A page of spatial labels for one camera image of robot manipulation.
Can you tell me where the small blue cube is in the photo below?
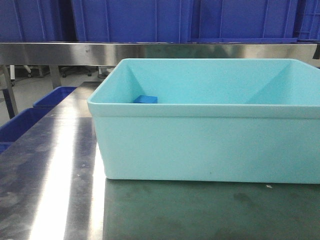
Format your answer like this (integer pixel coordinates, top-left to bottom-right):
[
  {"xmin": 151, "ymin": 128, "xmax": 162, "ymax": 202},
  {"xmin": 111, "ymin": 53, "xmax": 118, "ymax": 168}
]
[{"xmin": 133, "ymin": 95, "xmax": 158, "ymax": 104}]

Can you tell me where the steel shelf rack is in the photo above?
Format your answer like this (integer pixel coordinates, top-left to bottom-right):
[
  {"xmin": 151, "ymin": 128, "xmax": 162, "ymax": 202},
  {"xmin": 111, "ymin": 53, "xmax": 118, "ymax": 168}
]
[{"xmin": 0, "ymin": 41, "xmax": 320, "ymax": 120}]

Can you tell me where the light teal plastic tub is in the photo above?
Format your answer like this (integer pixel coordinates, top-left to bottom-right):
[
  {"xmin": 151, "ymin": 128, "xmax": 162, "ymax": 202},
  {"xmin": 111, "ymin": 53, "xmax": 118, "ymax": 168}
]
[{"xmin": 86, "ymin": 58, "xmax": 320, "ymax": 185}]

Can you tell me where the blue floor crate far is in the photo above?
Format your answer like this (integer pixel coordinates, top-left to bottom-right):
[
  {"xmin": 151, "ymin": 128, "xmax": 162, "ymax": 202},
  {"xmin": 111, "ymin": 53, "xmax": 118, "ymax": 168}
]
[{"xmin": 32, "ymin": 86, "xmax": 76, "ymax": 108}]

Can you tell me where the blue floor crate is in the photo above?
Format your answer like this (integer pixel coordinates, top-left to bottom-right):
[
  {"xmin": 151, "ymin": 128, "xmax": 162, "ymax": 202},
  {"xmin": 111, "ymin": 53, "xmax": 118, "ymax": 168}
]
[
  {"xmin": 32, "ymin": 86, "xmax": 76, "ymax": 108},
  {"xmin": 0, "ymin": 107, "xmax": 52, "ymax": 154}
]

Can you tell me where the blue crate upper right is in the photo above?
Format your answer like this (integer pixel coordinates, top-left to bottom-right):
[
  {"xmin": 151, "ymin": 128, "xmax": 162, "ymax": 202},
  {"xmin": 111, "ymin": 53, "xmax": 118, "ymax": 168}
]
[{"xmin": 190, "ymin": 0, "xmax": 298, "ymax": 44}]

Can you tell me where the blue crate upper middle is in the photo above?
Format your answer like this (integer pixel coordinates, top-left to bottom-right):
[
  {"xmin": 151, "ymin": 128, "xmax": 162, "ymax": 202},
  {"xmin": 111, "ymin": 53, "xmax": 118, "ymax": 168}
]
[{"xmin": 71, "ymin": 0, "xmax": 194, "ymax": 44}]

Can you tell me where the blue floor crate near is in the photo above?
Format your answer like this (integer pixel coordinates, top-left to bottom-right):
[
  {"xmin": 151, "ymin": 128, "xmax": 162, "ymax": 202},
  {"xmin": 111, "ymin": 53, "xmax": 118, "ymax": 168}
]
[{"xmin": 0, "ymin": 107, "xmax": 52, "ymax": 154}]

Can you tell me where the blue crate upper left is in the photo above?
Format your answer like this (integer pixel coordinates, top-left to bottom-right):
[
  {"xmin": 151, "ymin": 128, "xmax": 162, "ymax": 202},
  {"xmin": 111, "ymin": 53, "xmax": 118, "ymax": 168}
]
[{"xmin": 0, "ymin": 0, "xmax": 63, "ymax": 43}]

